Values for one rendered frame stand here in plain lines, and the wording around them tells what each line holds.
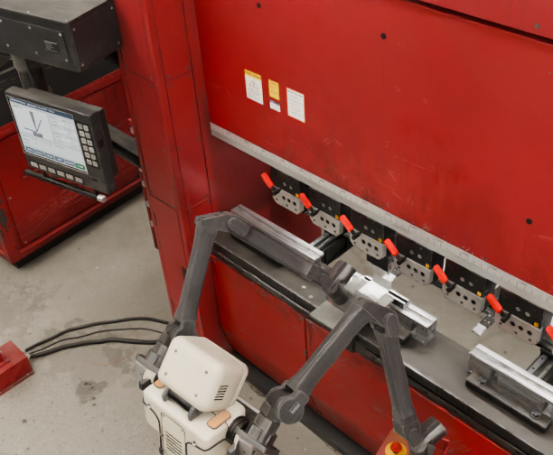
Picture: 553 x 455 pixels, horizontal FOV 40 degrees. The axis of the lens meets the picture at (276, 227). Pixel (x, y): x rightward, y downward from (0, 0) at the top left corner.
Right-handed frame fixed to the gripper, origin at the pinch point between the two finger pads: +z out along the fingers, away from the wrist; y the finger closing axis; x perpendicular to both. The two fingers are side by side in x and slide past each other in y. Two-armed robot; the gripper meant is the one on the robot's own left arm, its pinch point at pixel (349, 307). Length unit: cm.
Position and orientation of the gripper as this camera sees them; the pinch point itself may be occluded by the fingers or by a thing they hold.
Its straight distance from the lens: 272.1
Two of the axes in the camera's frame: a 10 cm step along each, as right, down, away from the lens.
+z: 4.0, 4.5, 8.0
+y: -7.0, -4.2, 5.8
